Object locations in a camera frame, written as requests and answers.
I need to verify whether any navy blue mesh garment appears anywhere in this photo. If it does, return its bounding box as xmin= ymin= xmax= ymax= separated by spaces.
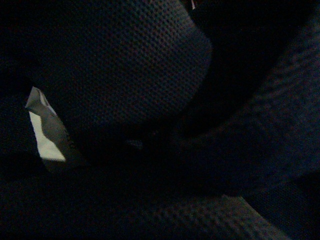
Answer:
xmin=0 ymin=0 xmax=320 ymax=240

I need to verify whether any white garment care tag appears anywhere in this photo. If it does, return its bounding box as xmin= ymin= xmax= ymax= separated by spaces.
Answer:
xmin=25 ymin=86 xmax=67 ymax=173

